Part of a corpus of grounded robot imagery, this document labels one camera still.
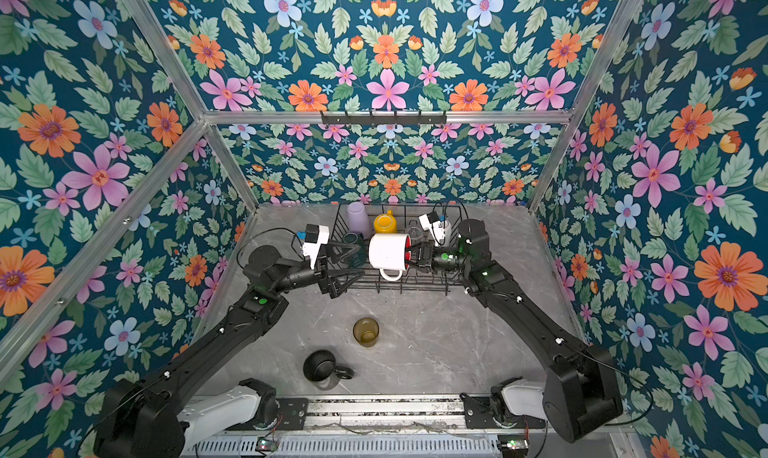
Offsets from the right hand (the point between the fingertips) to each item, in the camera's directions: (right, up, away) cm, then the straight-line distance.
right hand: (397, 255), depth 69 cm
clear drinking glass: (+4, +6, +30) cm, 31 cm away
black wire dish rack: (+1, +12, +39) cm, 41 cm away
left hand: (-8, 0, -5) cm, 10 cm away
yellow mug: (-5, +8, +29) cm, 31 cm away
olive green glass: (-10, -23, +16) cm, 30 cm away
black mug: (-21, -32, +11) cm, 40 cm away
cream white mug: (+11, +5, 0) cm, 12 cm away
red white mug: (-1, +1, -6) cm, 6 cm away
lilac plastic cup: (-14, +10, +31) cm, 36 cm away
